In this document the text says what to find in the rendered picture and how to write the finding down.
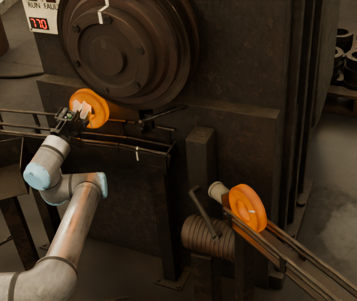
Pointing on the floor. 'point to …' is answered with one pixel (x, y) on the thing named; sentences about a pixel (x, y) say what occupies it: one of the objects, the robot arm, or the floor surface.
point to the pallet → (356, 71)
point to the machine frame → (212, 73)
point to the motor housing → (207, 255)
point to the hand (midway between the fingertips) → (88, 104)
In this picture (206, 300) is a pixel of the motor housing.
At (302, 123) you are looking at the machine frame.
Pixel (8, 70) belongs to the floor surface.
